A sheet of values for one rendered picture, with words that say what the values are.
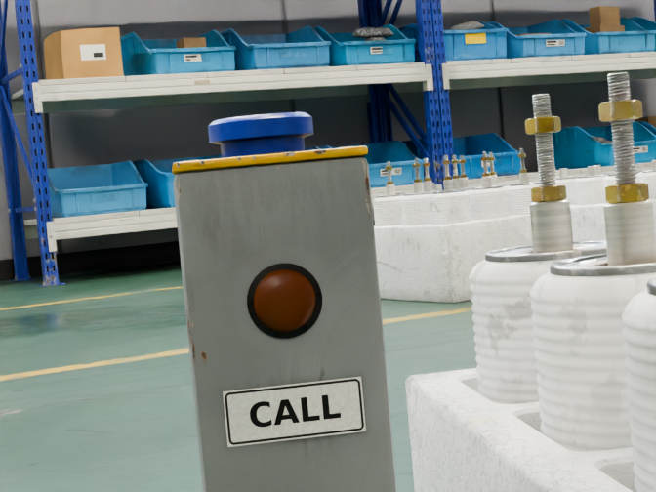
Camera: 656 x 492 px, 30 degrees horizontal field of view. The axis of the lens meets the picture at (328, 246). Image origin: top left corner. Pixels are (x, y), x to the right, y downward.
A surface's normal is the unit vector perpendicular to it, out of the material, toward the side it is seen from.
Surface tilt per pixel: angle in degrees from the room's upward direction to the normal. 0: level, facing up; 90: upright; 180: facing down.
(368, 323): 90
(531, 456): 0
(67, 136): 90
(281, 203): 90
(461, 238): 90
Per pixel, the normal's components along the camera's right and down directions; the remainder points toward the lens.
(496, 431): -0.09, -0.99
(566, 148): -0.90, 0.15
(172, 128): 0.43, 0.01
